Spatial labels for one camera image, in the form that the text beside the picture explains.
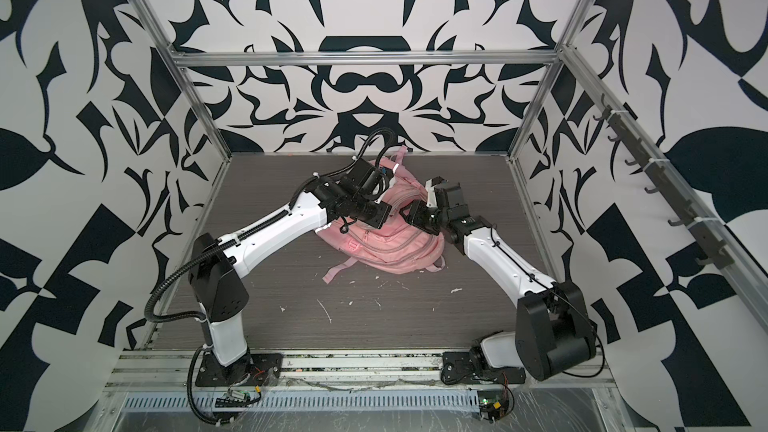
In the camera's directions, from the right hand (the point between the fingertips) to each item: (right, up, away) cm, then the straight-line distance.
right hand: (404, 211), depth 84 cm
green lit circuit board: (+19, -46, -12) cm, 51 cm away
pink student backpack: (-2, -11, +2) cm, 11 cm away
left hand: (-4, +1, -3) cm, 5 cm away
